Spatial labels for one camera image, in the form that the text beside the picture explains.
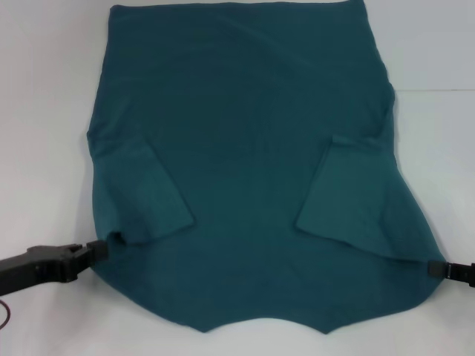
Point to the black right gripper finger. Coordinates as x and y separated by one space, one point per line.
439 269

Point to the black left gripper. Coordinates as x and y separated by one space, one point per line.
41 265

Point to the blue t-shirt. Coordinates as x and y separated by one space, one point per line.
241 148

